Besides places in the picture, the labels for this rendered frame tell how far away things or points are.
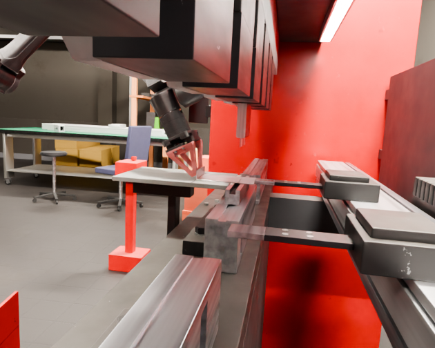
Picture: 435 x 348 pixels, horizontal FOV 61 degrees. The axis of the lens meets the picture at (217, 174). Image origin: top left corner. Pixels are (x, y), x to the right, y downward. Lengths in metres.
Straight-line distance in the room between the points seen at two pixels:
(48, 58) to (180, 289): 8.79
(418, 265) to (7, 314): 0.59
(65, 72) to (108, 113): 1.36
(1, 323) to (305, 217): 0.95
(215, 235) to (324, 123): 1.15
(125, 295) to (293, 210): 0.83
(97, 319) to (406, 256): 0.38
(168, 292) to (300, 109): 1.40
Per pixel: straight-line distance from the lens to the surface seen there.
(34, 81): 9.23
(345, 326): 1.98
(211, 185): 0.80
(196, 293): 0.39
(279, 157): 1.72
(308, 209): 1.31
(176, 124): 0.86
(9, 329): 0.73
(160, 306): 0.37
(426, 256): 0.45
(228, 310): 0.56
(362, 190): 0.82
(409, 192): 1.34
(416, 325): 0.43
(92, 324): 0.53
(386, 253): 0.43
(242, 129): 0.82
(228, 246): 0.65
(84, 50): 0.26
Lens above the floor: 1.14
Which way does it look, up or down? 9 degrees down
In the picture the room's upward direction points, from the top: 3 degrees clockwise
